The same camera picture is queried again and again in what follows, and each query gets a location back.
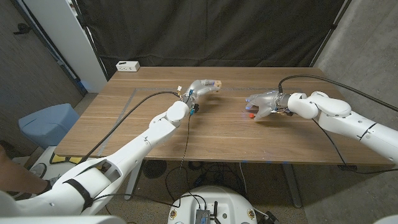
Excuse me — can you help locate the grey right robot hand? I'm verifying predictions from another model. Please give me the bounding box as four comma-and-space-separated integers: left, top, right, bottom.
244, 90, 292, 121

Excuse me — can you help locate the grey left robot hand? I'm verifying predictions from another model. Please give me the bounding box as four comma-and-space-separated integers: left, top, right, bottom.
181, 79, 222, 108

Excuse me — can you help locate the white power strip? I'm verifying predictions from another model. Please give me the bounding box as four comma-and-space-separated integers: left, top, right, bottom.
115, 60, 141, 73

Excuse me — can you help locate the grey table leg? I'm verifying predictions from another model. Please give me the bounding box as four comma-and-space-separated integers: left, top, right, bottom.
281, 163, 303, 208

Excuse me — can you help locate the black backdrop stand pole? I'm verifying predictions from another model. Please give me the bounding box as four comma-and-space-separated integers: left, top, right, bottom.
309, 0, 354, 68
71, 0, 109, 82

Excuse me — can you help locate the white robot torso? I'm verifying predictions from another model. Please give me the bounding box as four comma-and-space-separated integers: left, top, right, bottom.
167, 185, 257, 224

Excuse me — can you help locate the grey module on torso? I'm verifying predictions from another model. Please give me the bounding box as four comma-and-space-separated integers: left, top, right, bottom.
195, 208, 211, 224

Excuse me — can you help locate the white cabinet panel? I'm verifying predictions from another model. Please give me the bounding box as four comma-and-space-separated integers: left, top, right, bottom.
23, 0, 108, 93

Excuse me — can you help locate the yellow and black floor object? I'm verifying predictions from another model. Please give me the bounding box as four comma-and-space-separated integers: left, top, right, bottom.
49, 152, 83, 165

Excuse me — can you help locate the blue padded stool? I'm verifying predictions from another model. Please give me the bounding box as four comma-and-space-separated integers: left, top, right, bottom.
17, 103, 80, 150

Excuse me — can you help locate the person's bare limb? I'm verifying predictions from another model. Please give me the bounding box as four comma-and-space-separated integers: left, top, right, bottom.
0, 144, 52, 195

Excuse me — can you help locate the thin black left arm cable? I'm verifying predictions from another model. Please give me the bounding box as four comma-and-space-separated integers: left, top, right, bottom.
91, 113, 192, 208

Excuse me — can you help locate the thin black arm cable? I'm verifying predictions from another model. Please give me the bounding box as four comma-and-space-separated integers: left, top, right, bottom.
91, 113, 192, 208
310, 118, 398, 175

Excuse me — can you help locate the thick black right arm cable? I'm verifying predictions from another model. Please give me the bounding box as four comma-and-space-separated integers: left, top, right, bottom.
277, 73, 398, 113

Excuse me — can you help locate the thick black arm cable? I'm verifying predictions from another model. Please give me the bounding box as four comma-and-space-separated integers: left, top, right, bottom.
277, 73, 398, 113
79, 90, 183, 164

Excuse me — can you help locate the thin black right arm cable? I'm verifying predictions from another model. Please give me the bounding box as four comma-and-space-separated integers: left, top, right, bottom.
310, 118, 398, 175

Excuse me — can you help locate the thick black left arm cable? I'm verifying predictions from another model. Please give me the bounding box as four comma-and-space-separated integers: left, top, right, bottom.
79, 90, 183, 164

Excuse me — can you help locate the black floor cable tangle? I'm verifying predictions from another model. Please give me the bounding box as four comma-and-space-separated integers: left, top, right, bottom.
164, 161, 246, 203

